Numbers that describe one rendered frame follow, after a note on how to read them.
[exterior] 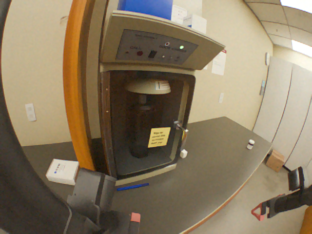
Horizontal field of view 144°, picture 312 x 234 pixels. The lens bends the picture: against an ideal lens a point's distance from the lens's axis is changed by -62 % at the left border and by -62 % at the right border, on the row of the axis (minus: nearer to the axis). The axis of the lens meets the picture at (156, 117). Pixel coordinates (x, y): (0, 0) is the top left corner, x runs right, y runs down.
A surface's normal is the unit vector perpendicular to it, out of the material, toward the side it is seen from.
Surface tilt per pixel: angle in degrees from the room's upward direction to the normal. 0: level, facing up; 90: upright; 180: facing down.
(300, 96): 90
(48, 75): 90
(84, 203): 30
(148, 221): 0
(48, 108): 90
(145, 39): 135
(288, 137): 90
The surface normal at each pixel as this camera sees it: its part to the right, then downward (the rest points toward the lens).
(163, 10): 0.47, 0.40
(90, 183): 0.07, -0.66
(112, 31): 0.25, 0.93
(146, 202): 0.10, -0.91
